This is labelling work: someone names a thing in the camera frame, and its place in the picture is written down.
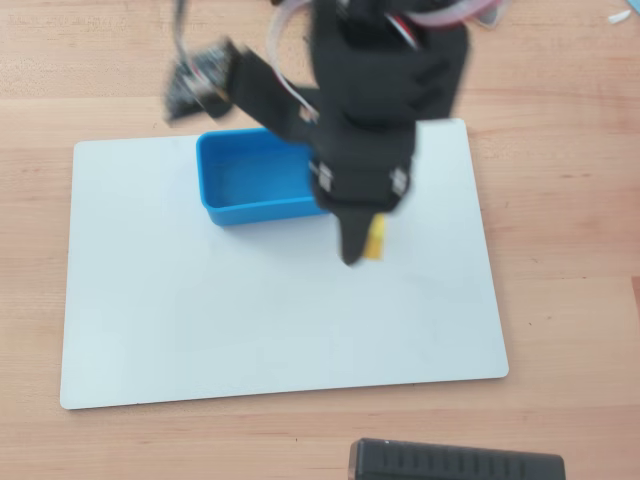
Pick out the black ribbed box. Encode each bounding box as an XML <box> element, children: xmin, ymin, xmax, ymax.
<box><xmin>348</xmin><ymin>437</ymin><xmax>567</xmax><ymax>480</ymax></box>

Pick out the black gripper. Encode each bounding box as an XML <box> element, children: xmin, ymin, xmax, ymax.
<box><xmin>307</xmin><ymin>114</ymin><xmax>419</xmax><ymax>268</ymax></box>

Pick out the grey camera cable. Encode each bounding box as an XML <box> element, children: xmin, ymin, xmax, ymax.
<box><xmin>172</xmin><ymin>0</ymin><xmax>197</xmax><ymax>69</ymax></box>

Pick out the blue rectangular plastic bin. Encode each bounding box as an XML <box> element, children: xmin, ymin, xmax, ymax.
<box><xmin>195</xmin><ymin>127</ymin><xmax>334</xmax><ymax>228</ymax></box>

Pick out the white ribbon cable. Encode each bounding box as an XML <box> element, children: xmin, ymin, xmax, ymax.
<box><xmin>266</xmin><ymin>0</ymin><xmax>321</xmax><ymax>122</ymax></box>

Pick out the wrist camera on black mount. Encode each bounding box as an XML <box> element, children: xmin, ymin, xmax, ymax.
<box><xmin>162</xmin><ymin>37</ymin><xmax>321</xmax><ymax>149</ymax></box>

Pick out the pink and white cable bundle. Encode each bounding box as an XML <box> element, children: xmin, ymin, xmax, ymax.
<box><xmin>382</xmin><ymin>0</ymin><xmax>507</xmax><ymax>51</ymax></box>

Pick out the yellow cube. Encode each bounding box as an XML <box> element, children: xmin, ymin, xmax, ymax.
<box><xmin>362</xmin><ymin>213</ymin><xmax>389</xmax><ymax>262</ymax></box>

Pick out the white rectangular board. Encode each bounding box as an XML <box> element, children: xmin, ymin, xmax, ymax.
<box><xmin>59</xmin><ymin>118</ymin><xmax>510</xmax><ymax>411</ymax></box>

